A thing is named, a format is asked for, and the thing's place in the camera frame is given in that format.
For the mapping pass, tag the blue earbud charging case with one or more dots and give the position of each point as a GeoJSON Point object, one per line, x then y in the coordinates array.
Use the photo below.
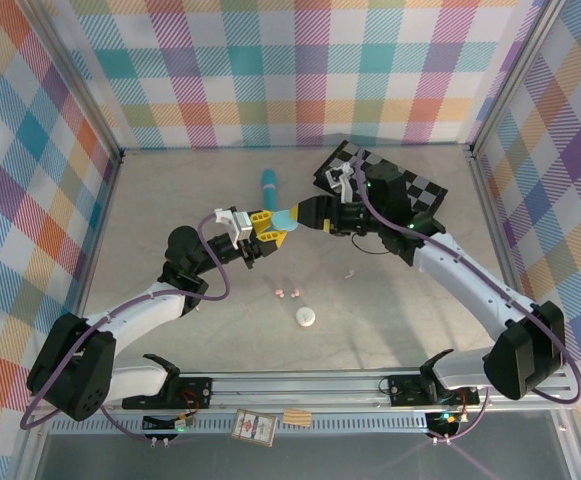
{"type": "Point", "coordinates": [284, 221]}

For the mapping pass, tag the white earbud charging case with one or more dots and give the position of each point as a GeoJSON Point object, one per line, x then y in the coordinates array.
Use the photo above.
{"type": "Point", "coordinates": [305, 317]}

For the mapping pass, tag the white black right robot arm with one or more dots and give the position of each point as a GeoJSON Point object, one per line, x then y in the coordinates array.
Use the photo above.
{"type": "Point", "coordinates": [470, 290]}

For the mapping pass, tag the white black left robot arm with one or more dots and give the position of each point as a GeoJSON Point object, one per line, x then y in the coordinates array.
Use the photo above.
{"type": "Point", "coordinates": [140, 312]}

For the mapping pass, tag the teal marker pen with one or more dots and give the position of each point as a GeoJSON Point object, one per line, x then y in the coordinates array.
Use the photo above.
{"type": "Point", "coordinates": [269, 187]}

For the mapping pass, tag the black grey folding chessboard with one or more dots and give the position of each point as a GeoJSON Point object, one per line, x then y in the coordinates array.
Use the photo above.
{"type": "Point", "coordinates": [427, 192]}

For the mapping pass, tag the striped wooden piece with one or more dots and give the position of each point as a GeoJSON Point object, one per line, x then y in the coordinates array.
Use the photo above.
{"type": "Point", "coordinates": [297, 417]}

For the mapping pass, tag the black controller board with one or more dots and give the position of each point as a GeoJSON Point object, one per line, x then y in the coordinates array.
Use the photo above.
{"type": "Point", "coordinates": [440, 422]}
{"type": "Point", "coordinates": [160, 424]}

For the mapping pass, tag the playing card box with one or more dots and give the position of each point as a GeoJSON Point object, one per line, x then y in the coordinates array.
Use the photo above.
{"type": "Point", "coordinates": [253, 426]}

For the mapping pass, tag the aluminium side rail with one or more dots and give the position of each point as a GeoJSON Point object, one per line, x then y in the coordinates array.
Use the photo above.
{"type": "Point", "coordinates": [502, 250]}
{"type": "Point", "coordinates": [99, 230]}

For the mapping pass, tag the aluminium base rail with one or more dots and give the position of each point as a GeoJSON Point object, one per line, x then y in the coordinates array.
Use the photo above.
{"type": "Point", "coordinates": [320, 387]}

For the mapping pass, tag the aluminium frame post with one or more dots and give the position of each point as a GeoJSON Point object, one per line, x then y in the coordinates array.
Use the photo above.
{"type": "Point", "coordinates": [92, 100]}
{"type": "Point", "coordinates": [512, 75]}

